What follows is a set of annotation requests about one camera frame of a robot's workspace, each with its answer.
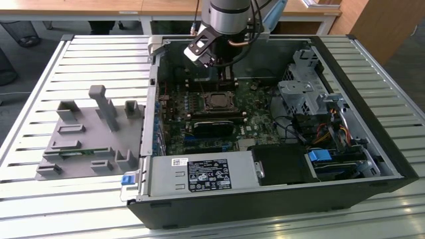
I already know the grey case release handle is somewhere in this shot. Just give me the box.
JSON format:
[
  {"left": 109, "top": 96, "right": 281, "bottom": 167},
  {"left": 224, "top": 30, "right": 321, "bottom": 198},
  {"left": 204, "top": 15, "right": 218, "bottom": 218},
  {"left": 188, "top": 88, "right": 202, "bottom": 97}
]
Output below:
[{"left": 146, "top": 37, "right": 168, "bottom": 57}]

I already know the black mesh waste bin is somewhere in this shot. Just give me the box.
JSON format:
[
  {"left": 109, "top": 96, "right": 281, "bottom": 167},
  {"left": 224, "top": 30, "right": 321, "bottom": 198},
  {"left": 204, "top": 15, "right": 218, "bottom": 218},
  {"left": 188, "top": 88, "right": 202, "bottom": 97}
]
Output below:
[{"left": 0, "top": 21, "right": 43, "bottom": 48}]

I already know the grey metal drive cage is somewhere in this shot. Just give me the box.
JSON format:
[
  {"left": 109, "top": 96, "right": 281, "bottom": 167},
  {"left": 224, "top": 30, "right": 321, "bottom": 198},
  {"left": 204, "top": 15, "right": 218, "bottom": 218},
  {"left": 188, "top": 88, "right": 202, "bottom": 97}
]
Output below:
[{"left": 277, "top": 48, "right": 346, "bottom": 116}]

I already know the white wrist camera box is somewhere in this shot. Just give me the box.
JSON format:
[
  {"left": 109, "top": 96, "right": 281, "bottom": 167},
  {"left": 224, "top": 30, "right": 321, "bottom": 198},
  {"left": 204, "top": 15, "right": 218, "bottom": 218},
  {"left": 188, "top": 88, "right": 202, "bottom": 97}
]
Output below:
[{"left": 184, "top": 28, "right": 217, "bottom": 68}]

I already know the blue disk carrier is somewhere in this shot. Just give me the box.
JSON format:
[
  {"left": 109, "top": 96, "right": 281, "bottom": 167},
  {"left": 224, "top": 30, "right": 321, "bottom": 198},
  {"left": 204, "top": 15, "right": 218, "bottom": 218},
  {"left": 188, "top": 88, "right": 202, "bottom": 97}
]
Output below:
[{"left": 308, "top": 148, "right": 333, "bottom": 165}]

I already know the coloured power wire bundle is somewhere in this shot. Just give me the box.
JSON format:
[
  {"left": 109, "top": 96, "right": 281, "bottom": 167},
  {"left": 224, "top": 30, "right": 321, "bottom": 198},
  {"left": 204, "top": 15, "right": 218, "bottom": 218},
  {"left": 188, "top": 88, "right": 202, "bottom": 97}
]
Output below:
[{"left": 312, "top": 121, "right": 353, "bottom": 147}]

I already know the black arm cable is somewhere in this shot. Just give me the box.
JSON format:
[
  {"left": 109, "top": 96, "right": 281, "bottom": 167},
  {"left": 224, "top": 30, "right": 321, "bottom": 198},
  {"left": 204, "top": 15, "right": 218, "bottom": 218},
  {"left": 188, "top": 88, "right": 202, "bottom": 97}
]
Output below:
[{"left": 232, "top": 0, "right": 272, "bottom": 63}]

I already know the green motherboard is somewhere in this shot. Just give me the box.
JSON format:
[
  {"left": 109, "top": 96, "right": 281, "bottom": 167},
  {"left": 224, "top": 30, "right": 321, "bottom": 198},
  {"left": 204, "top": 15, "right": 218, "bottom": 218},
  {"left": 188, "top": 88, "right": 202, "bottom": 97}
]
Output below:
[{"left": 157, "top": 79, "right": 282, "bottom": 155}]

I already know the brown wooden cabinet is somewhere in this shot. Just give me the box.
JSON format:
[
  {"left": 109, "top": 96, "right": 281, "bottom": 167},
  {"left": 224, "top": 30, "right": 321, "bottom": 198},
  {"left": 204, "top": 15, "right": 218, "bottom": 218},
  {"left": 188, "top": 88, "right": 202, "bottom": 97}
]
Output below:
[{"left": 346, "top": 0, "right": 425, "bottom": 66}]

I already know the black graphics card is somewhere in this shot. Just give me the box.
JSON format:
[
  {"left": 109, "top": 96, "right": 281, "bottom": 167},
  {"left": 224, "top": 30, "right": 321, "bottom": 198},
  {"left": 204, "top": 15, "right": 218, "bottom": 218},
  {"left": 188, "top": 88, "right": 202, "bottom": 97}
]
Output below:
[{"left": 192, "top": 120, "right": 234, "bottom": 137}]

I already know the small silver chipset heatsink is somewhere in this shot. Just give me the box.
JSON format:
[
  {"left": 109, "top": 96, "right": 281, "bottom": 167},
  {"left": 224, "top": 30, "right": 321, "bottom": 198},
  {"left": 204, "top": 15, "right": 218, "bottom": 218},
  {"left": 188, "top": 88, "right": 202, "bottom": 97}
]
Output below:
[{"left": 238, "top": 139, "right": 257, "bottom": 151}]

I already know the long wooden desk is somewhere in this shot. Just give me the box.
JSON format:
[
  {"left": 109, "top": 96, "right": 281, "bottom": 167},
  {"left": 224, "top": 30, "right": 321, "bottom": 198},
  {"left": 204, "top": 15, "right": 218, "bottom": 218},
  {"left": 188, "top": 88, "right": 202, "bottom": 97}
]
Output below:
[{"left": 0, "top": 0, "right": 342, "bottom": 35}]

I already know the stack of books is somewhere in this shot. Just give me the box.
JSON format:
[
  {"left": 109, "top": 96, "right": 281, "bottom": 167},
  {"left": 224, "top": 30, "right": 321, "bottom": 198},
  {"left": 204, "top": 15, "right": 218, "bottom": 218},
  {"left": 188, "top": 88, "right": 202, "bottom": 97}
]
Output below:
[{"left": 300, "top": 0, "right": 342, "bottom": 8}]

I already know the grey plastic parts rack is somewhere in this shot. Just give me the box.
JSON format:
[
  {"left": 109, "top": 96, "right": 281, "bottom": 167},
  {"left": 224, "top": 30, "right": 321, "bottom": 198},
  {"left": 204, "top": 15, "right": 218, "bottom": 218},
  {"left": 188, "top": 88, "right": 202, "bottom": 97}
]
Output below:
[{"left": 35, "top": 85, "right": 146, "bottom": 181}]

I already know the black CPU socket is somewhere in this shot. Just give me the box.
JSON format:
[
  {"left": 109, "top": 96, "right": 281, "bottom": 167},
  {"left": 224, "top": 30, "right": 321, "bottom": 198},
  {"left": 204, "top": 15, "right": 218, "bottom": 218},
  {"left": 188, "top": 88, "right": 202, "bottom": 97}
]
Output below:
[{"left": 202, "top": 91, "right": 238, "bottom": 112}]

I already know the green RAM stick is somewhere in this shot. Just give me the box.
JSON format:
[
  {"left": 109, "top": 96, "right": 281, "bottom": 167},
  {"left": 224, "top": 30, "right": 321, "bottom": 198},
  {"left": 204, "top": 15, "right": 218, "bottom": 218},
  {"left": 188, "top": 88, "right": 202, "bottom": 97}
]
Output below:
[{"left": 58, "top": 148, "right": 110, "bottom": 156}]

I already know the black plastic fan shroud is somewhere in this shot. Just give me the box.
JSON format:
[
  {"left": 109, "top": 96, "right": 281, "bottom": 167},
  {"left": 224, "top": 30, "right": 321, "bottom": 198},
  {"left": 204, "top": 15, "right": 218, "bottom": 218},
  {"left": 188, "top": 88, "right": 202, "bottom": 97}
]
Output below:
[{"left": 248, "top": 144, "right": 320, "bottom": 186}]

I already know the black open PC case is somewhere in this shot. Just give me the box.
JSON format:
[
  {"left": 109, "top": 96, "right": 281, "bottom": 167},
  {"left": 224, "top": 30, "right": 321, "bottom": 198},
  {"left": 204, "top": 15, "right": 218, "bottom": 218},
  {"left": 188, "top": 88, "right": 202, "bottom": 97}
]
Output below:
[{"left": 126, "top": 34, "right": 420, "bottom": 230}]

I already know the black data cable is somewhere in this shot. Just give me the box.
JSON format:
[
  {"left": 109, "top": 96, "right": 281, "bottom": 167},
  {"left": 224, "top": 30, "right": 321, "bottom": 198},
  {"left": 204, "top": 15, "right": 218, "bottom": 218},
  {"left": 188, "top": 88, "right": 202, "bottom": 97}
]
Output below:
[{"left": 272, "top": 116, "right": 306, "bottom": 145}]

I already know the silver power supply unit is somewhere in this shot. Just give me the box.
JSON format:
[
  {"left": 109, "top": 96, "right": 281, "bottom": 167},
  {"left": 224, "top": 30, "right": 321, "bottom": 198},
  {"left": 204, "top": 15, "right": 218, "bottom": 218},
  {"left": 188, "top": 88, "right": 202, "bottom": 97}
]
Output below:
[{"left": 142, "top": 150, "right": 260, "bottom": 196}]

